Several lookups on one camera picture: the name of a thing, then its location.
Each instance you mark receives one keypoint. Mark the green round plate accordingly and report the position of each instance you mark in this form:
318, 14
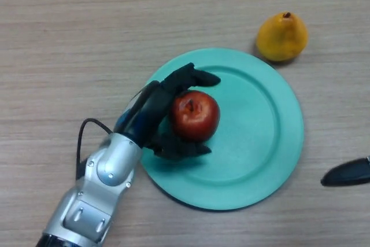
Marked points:
254, 131

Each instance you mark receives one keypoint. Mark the yellow pear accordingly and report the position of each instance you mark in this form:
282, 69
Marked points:
281, 38

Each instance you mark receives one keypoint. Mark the red apple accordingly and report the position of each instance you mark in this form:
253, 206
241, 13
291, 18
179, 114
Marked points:
196, 117

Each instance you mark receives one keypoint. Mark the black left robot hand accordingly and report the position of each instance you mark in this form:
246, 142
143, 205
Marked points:
153, 105

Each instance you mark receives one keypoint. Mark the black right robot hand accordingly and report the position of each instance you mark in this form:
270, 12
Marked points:
349, 171

